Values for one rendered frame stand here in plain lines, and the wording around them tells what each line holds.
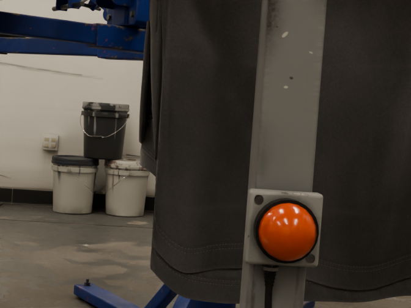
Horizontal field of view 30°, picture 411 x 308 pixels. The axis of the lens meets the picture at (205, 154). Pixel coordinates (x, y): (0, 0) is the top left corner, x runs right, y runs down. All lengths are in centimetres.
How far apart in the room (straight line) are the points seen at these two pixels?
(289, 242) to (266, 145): 7
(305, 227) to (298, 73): 11
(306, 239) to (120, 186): 463
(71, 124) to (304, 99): 497
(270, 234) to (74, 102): 500
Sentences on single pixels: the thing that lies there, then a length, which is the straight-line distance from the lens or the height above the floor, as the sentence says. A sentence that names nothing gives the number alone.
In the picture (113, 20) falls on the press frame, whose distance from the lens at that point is 201.
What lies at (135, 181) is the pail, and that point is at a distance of 511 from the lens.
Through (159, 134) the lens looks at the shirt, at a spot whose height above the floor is 70.
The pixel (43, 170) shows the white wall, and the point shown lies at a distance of 550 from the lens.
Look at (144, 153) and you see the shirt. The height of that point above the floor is 67.
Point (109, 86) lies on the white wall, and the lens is 544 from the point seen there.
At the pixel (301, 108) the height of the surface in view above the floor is 73.
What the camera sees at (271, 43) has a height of 77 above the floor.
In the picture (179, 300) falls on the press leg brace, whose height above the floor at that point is 23.
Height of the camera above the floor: 72
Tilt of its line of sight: 3 degrees down
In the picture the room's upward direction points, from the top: 4 degrees clockwise
